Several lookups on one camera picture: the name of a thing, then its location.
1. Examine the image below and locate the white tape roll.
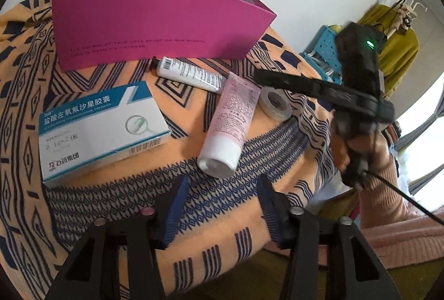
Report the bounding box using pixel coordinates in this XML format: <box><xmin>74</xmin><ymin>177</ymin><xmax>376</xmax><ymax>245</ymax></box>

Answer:
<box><xmin>258</xmin><ymin>87</ymin><xmax>292</xmax><ymax>123</ymax></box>

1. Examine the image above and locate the pink white cream tube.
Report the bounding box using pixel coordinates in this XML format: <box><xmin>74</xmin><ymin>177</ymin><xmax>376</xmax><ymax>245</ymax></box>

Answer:
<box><xmin>197</xmin><ymin>73</ymin><xmax>260</xmax><ymax>178</ymax></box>

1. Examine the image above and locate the white tube black cap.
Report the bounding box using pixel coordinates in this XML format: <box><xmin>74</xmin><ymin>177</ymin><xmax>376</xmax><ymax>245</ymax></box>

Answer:
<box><xmin>150</xmin><ymin>56</ymin><xmax>226</xmax><ymax>94</ymax></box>

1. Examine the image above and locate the white teal medicine box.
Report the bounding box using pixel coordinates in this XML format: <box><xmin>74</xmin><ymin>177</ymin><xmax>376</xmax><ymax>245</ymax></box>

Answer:
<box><xmin>38</xmin><ymin>81</ymin><xmax>171</xmax><ymax>187</ymax></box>

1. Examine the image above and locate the pink sweater right forearm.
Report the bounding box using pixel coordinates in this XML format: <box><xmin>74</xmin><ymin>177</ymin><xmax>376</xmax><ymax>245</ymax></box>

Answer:
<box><xmin>359</xmin><ymin>157</ymin><xmax>443</xmax><ymax>269</ymax></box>

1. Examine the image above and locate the person's right hand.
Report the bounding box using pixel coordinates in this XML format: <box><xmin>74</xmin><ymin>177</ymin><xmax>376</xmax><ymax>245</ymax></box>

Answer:
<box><xmin>331</xmin><ymin>116</ymin><xmax>393</xmax><ymax>178</ymax></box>

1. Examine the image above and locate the blue plastic basket rack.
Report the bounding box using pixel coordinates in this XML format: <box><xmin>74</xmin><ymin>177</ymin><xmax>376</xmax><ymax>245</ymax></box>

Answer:
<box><xmin>301</xmin><ymin>25</ymin><xmax>342</xmax><ymax>84</ymax></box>

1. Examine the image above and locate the yellow hanging coat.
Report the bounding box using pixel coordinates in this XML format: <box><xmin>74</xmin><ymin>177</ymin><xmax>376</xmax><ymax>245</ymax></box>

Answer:
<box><xmin>358</xmin><ymin>4</ymin><xmax>419</xmax><ymax>99</ymax></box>

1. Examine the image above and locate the orange patterned tablecloth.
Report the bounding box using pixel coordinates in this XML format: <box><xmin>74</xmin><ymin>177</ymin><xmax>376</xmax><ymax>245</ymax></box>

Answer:
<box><xmin>1</xmin><ymin>0</ymin><xmax>335</xmax><ymax>299</ymax></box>

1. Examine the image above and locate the pink cardboard box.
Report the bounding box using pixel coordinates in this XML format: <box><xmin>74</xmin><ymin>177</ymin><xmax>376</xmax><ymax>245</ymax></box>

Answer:
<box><xmin>52</xmin><ymin>0</ymin><xmax>276</xmax><ymax>71</ymax></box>

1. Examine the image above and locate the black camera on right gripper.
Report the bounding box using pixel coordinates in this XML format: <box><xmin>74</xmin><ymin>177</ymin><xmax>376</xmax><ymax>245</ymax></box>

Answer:
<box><xmin>335</xmin><ymin>22</ymin><xmax>386</xmax><ymax>98</ymax></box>

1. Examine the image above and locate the black cable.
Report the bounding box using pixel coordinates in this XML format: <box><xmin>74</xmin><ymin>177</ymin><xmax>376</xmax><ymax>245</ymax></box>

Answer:
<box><xmin>362</xmin><ymin>125</ymin><xmax>444</xmax><ymax>228</ymax></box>

